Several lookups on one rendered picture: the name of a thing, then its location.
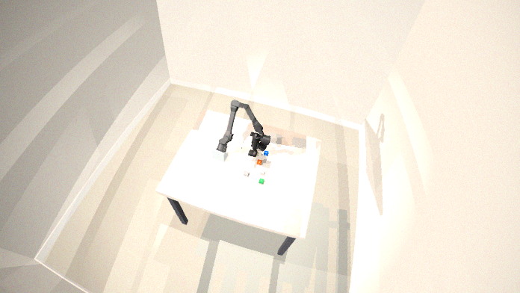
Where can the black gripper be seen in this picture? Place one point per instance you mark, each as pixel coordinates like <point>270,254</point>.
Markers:
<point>253,152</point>

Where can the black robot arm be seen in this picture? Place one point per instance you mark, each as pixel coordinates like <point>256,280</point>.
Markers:
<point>228,136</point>

